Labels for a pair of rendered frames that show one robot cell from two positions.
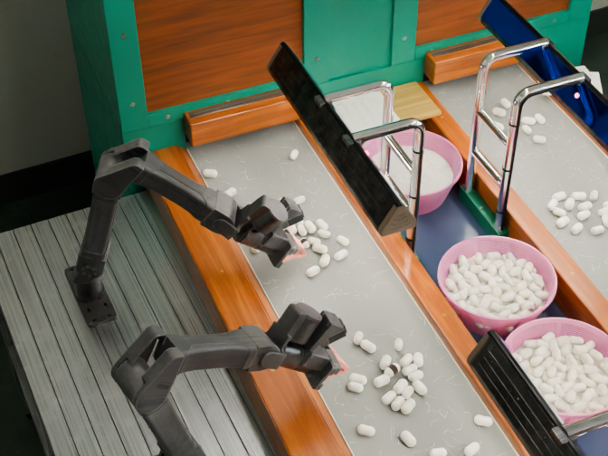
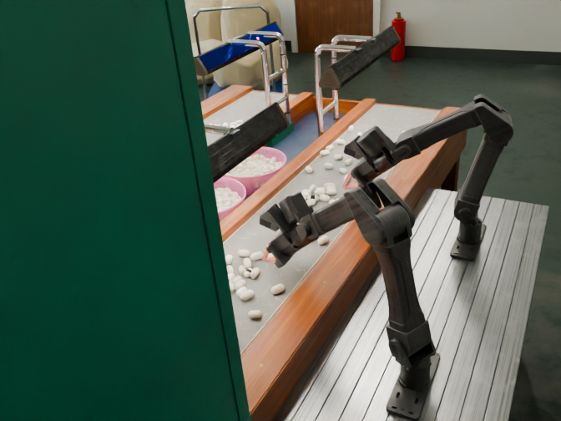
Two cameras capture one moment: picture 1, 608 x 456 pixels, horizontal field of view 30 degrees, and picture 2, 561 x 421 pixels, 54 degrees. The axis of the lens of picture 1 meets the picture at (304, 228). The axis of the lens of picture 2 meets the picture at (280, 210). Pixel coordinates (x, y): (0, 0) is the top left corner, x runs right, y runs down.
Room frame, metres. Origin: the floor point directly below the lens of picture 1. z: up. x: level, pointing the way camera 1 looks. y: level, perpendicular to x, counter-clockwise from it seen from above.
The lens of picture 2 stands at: (2.54, 1.04, 1.63)
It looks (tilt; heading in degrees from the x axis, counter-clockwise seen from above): 30 degrees down; 234
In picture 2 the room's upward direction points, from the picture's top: 5 degrees counter-clockwise
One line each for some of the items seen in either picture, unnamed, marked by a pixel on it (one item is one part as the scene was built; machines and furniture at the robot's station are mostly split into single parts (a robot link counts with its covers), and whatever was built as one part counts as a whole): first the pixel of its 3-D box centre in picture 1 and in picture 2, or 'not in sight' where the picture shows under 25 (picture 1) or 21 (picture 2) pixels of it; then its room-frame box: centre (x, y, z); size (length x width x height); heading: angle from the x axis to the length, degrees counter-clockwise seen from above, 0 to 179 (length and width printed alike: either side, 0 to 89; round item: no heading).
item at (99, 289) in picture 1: (88, 282); (415, 369); (1.84, 0.50, 0.71); 0.20 x 0.07 x 0.08; 24
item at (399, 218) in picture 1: (336, 129); (215, 156); (1.93, -0.07, 1.08); 0.62 x 0.08 x 0.07; 22
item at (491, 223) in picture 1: (521, 141); not in sight; (2.11, -0.52, 0.90); 0.20 x 0.19 x 0.45; 22
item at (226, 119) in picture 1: (243, 115); not in sight; (2.32, 0.15, 0.83); 0.30 x 0.06 x 0.07; 112
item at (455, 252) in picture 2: not in sight; (469, 230); (1.29, 0.25, 0.71); 0.20 x 0.07 x 0.08; 24
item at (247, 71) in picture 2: not in sight; (250, 60); (-0.06, -2.83, 0.41); 0.74 x 0.56 x 0.39; 25
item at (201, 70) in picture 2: not in sight; (240, 45); (1.25, -0.96, 1.08); 0.62 x 0.08 x 0.07; 22
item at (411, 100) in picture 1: (372, 112); not in sight; (2.40, -0.18, 0.77); 0.33 x 0.15 x 0.01; 112
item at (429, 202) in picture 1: (408, 175); not in sight; (2.20, -0.27, 0.72); 0.27 x 0.27 x 0.10
